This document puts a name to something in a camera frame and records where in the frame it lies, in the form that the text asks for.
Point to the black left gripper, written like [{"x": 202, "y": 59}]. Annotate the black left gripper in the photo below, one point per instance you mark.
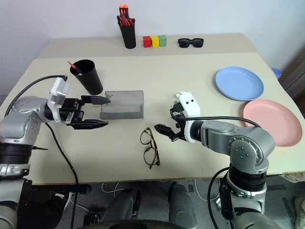
[{"x": 71, "y": 109}]

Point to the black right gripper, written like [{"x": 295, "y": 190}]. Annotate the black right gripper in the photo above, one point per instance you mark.
[{"x": 180, "y": 128}]

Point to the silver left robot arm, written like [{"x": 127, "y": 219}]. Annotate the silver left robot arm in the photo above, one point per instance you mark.
[{"x": 22, "y": 124}]

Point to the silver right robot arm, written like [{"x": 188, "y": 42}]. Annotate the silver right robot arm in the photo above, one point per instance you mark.
[{"x": 243, "y": 143}]

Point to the wide black plastic cup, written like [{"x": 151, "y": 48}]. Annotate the wide black plastic cup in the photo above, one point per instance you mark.
[{"x": 91, "y": 81}]

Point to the tall black pen cup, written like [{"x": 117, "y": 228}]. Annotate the tall black pen cup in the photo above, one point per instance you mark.
[{"x": 128, "y": 35}]

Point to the tortoiseshell eyeglasses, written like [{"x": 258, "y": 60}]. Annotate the tortoiseshell eyeglasses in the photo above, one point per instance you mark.
[{"x": 151, "y": 140}]

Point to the red marker with black body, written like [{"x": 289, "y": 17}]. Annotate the red marker with black body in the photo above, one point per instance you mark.
[{"x": 74, "y": 67}]

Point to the thin black pointed object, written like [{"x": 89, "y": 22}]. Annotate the thin black pointed object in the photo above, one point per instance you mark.
[{"x": 41, "y": 148}]

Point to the black sunglasses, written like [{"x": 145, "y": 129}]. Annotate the black sunglasses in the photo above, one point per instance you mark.
[{"x": 184, "y": 43}]

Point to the blue plate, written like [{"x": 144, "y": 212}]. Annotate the blue plate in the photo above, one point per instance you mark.
[{"x": 239, "y": 82}]

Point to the green wooden block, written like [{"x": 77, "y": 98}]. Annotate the green wooden block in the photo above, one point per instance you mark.
[{"x": 162, "y": 40}]

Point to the yellow wooden block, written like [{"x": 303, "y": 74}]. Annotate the yellow wooden block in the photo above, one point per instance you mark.
[{"x": 155, "y": 41}]

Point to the red wooden block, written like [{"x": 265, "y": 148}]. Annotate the red wooden block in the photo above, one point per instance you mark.
[{"x": 147, "y": 42}]

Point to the dark grey rounded robot leg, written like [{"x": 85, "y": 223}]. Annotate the dark grey rounded robot leg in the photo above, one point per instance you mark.
[
  {"x": 121, "y": 207},
  {"x": 182, "y": 205}
]

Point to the pink plate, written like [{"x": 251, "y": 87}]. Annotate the pink plate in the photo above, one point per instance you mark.
[{"x": 271, "y": 121}]

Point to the black rounded robot housing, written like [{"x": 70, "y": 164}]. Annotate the black rounded robot housing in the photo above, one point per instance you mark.
[{"x": 140, "y": 225}]

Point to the blue round container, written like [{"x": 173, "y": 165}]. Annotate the blue round container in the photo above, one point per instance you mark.
[{"x": 277, "y": 72}]

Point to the brown woven furniture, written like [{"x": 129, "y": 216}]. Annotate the brown woven furniture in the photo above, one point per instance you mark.
[{"x": 294, "y": 76}]

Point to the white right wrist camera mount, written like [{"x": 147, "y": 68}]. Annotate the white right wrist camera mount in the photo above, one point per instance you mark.
[{"x": 190, "y": 105}]

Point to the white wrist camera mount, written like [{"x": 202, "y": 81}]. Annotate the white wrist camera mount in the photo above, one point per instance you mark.
[
  {"x": 57, "y": 93},
  {"x": 190, "y": 105}
]

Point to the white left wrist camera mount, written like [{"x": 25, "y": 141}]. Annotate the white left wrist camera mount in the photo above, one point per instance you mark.
[{"x": 57, "y": 93}]

